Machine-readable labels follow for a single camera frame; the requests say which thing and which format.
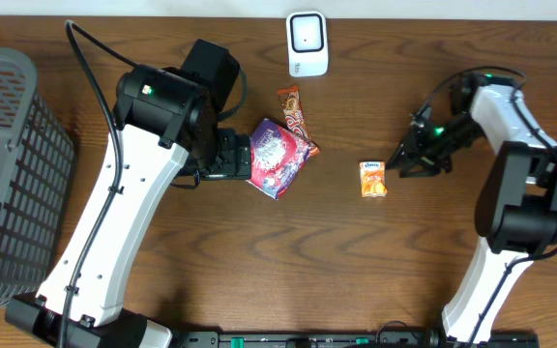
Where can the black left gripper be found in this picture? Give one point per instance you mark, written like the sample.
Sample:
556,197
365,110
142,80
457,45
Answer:
235,155

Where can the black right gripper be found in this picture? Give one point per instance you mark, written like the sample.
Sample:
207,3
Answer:
416,156

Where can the small orange juice carton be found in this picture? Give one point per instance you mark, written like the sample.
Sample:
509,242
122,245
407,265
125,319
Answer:
372,179

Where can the red purple snack bag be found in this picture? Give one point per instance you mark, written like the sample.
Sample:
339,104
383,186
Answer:
277,155

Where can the red chocolate bar wrapper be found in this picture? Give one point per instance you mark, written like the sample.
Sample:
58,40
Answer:
290,102

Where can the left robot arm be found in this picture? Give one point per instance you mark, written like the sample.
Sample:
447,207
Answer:
166,133

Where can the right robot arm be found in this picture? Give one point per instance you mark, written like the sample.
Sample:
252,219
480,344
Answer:
516,213

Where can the white barcode scanner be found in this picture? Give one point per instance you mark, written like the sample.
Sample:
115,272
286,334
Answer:
307,44

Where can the grey plastic mesh basket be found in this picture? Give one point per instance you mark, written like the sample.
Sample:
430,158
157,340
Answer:
37,162

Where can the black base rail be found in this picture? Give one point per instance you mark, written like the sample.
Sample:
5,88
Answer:
331,339

